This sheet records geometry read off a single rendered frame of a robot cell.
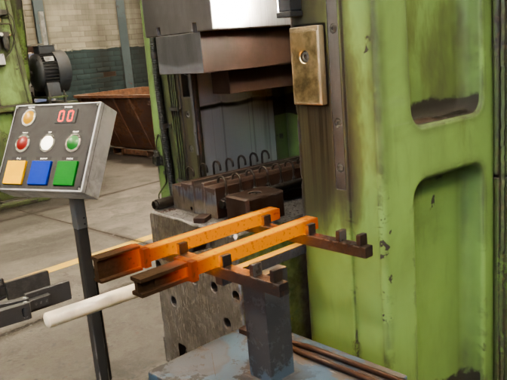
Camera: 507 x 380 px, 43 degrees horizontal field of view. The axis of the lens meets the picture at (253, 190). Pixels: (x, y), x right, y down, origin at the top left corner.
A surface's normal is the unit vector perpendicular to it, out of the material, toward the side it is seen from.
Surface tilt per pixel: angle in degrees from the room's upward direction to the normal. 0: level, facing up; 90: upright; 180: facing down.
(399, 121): 89
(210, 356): 0
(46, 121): 60
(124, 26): 90
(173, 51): 90
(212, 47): 90
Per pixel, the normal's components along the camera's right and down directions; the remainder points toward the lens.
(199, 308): -0.77, 0.20
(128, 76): 0.71, 0.10
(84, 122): -0.41, -0.29
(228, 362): -0.08, -0.97
